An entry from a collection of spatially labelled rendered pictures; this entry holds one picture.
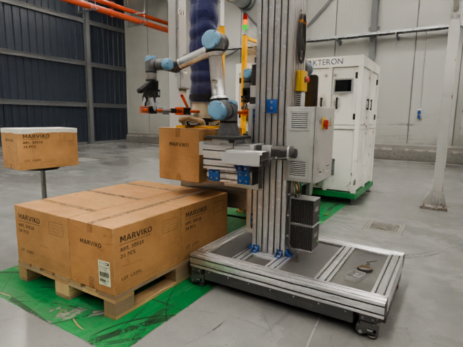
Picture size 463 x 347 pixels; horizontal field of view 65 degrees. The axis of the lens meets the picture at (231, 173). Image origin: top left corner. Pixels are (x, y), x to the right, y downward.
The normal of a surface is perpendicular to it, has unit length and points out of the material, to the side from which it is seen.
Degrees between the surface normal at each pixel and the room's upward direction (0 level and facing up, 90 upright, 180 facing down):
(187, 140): 90
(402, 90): 90
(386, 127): 90
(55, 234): 90
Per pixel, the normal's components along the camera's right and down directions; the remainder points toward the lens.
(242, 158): -0.52, 0.13
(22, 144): 0.77, 0.11
